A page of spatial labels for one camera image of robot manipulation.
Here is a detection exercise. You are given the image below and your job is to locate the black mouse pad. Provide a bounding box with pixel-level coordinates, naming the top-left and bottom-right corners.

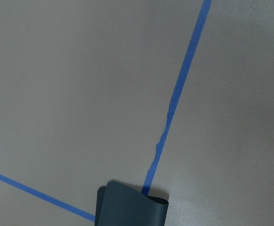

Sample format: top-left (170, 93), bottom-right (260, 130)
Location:
top-left (94, 180), bottom-right (169, 226)

